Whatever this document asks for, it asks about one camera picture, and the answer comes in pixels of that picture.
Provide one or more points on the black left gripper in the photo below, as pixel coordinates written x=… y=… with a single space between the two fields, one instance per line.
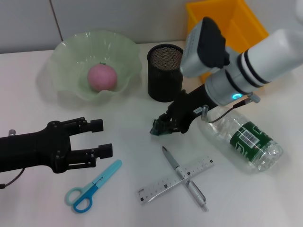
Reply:
x=35 y=151

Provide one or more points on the silver grey pen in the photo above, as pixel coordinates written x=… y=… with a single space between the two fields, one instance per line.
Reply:
x=171 y=160

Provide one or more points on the black mesh pen cup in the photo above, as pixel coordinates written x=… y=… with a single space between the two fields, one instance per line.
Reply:
x=163 y=82

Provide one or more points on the pink peach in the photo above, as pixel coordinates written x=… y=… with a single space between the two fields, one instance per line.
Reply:
x=102 y=76

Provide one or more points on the clear water bottle green label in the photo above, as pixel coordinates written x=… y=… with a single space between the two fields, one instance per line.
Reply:
x=248 y=144

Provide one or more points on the clear plastic ruler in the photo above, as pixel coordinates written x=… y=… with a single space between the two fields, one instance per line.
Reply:
x=163 y=185

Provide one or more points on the green plastic wrapper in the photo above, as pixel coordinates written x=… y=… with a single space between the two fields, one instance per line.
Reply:
x=155 y=131

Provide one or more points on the yellow plastic storage bin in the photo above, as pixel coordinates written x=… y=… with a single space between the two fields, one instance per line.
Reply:
x=239 y=26

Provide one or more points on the blue scissors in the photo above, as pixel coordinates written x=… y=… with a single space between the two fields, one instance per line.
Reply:
x=104 y=176

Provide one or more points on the pale green glass fruit plate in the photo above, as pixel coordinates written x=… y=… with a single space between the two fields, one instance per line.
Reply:
x=71 y=59

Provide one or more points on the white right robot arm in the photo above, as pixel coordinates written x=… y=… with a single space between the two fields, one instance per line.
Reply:
x=272 y=59

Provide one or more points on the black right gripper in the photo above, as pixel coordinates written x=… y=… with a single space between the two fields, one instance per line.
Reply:
x=189 y=106

